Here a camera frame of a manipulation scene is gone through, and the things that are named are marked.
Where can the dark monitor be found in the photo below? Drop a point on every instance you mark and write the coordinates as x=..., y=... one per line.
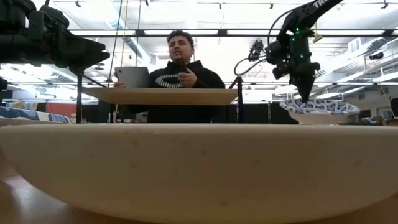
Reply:
x=394, y=107

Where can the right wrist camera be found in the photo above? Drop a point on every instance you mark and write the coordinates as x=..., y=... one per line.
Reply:
x=281, y=71

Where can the wooden shelf board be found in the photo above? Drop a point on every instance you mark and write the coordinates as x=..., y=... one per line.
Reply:
x=161, y=96

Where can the round ceiling fixture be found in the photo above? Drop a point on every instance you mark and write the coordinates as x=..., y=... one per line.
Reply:
x=99, y=66

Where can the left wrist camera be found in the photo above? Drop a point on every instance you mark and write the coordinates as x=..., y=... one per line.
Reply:
x=53, y=15

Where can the black overhead camera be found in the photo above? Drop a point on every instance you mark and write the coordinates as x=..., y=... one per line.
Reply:
x=255, y=49

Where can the grey tablet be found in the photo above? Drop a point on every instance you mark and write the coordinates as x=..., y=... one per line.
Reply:
x=133, y=77

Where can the yellow hanging tag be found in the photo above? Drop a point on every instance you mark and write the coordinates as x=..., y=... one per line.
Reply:
x=317, y=38

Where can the person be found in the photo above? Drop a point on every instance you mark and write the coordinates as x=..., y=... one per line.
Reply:
x=183, y=49

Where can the wooden shelf rack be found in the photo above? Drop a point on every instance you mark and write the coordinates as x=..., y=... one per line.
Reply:
x=239, y=107

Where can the black ceiling device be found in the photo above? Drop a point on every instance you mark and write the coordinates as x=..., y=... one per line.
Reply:
x=376, y=56

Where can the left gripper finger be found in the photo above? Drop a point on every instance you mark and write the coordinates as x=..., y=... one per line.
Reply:
x=93, y=59
x=90, y=46

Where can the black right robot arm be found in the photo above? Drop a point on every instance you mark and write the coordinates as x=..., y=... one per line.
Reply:
x=311, y=12

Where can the orange partition panel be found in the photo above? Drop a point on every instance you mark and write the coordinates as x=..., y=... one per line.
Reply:
x=62, y=109

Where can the black partition wall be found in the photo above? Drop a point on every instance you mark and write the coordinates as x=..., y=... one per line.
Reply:
x=258, y=113

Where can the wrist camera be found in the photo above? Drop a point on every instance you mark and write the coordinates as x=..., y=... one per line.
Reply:
x=53, y=15
x=281, y=71

